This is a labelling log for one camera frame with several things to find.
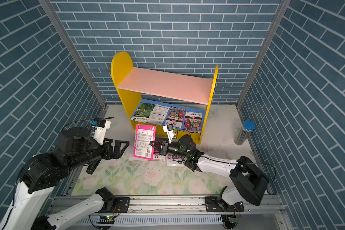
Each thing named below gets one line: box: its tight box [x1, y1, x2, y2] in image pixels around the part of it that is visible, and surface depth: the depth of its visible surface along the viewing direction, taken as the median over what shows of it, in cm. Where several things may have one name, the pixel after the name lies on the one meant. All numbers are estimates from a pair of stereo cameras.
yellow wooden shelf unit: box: [110, 51, 219, 146], surface depth 75 cm
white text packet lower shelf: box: [146, 103, 171, 127], surface depth 98 cm
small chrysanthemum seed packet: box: [184, 111, 203, 135], surface depth 93 cm
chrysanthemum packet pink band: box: [164, 106, 187, 129], surface depth 96 cm
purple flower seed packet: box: [166, 153, 187, 167], surface depth 90 cm
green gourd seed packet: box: [130, 102, 156, 124], surface depth 98 cm
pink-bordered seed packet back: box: [132, 123, 157, 161], surface depth 72 cm
